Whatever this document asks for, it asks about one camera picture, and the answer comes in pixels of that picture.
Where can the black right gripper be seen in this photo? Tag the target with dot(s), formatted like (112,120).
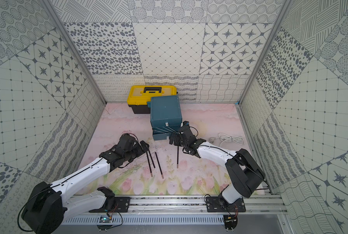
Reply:
(177,137)

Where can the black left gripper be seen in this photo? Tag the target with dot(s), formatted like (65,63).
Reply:
(143,146)

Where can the teal drawer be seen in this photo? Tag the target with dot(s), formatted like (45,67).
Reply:
(161,135)

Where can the teal drawer cabinet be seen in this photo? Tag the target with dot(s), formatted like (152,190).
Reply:
(165,112)

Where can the black pencil slanted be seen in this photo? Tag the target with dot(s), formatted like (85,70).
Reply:
(160,169)

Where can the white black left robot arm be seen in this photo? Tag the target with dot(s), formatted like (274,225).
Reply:
(51,204)

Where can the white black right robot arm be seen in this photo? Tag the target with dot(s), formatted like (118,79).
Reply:
(244,172)

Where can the yellow black toolbox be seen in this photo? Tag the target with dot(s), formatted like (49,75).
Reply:
(140,96)

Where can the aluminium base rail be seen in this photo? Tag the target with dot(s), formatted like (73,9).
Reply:
(256,204)

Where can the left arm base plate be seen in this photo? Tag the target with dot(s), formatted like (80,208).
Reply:
(115,204)

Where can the white slotted cable duct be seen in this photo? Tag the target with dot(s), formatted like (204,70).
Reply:
(134,219)

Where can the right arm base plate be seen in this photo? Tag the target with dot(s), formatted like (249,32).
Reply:
(216,204)

